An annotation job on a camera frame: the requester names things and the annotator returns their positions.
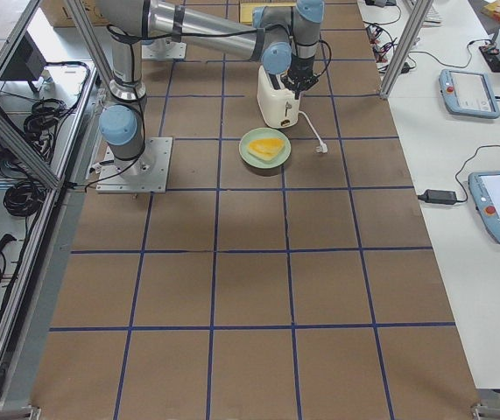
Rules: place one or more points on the aluminium frame post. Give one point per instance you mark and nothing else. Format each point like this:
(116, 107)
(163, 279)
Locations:
(405, 43)

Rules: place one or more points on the triangular bread on plate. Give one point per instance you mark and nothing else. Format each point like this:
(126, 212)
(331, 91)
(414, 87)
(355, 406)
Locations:
(265, 149)

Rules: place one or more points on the far blue teach pendant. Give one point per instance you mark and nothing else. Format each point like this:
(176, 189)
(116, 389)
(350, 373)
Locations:
(468, 94)

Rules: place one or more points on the light green plate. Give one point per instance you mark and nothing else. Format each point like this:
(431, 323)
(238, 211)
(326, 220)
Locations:
(264, 133)

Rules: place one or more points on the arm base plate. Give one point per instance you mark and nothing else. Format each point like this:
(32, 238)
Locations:
(148, 174)
(163, 50)

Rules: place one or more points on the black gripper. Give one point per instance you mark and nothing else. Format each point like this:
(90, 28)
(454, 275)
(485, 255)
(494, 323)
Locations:
(300, 71)

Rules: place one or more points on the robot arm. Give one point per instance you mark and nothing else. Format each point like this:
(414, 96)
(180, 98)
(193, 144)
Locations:
(283, 39)

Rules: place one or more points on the white two-slot toaster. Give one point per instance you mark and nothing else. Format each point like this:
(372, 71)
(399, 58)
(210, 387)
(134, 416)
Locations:
(278, 105)

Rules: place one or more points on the black power adapter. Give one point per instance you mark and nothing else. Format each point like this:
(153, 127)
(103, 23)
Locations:
(439, 197)

